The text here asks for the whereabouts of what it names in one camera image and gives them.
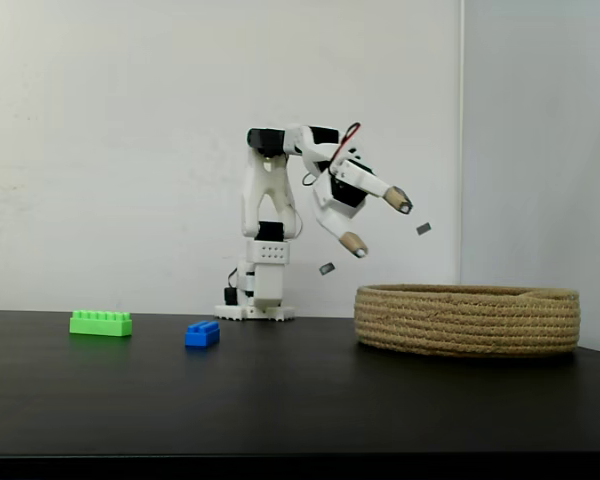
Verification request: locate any blue lego block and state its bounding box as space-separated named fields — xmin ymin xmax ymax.
xmin=184 ymin=320 xmax=221 ymax=348

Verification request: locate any green lego block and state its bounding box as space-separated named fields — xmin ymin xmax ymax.
xmin=69 ymin=309 xmax=134 ymax=338

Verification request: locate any red black servo cable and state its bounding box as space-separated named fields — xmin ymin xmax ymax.
xmin=328 ymin=121 xmax=362 ymax=169

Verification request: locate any woven rope basket tray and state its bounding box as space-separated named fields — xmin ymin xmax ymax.
xmin=353 ymin=283 xmax=581 ymax=359

